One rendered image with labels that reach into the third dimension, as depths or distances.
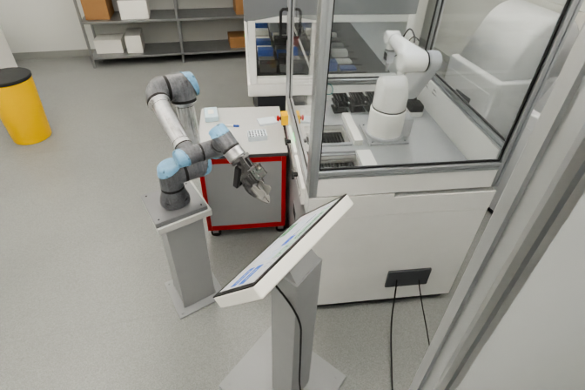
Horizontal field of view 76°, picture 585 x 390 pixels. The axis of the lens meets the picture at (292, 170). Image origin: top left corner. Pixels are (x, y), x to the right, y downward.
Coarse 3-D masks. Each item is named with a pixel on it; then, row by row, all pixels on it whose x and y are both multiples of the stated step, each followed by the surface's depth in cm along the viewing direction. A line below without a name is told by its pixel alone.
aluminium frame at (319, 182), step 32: (288, 0) 212; (320, 0) 126; (576, 0) 134; (288, 32) 222; (320, 32) 130; (288, 64) 234; (320, 64) 137; (544, 64) 148; (288, 96) 246; (320, 96) 145; (320, 128) 153; (320, 160) 165; (320, 192) 175; (352, 192) 177; (384, 192) 180
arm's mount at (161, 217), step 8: (152, 192) 201; (160, 192) 202; (192, 192) 202; (144, 200) 196; (152, 200) 196; (192, 200) 197; (200, 200) 197; (152, 208) 191; (160, 208) 191; (184, 208) 191; (192, 208) 191; (200, 208) 192; (152, 216) 186; (160, 216) 186; (168, 216) 186; (176, 216) 186; (184, 216) 188; (160, 224) 183; (168, 224) 185
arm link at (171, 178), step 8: (168, 160) 186; (160, 168) 181; (168, 168) 181; (176, 168) 181; (184, 168) 185; (160, 176) 182; (168, 176) 181; (176, 176) 183; (184, 176) 186; (160, 184) 186; (168, 184) 183; (176, 184) 185
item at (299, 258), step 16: (336, 208) 134; (320, 224) 128; (304, 240) 122; (288, 256) 117; (304, 256) 134; (272, 272) 112; (288, 272) 129; (304, 272) 132; (240, 288) 114; (256, 288) 107; (272, 288) 110; (224, 304) 127
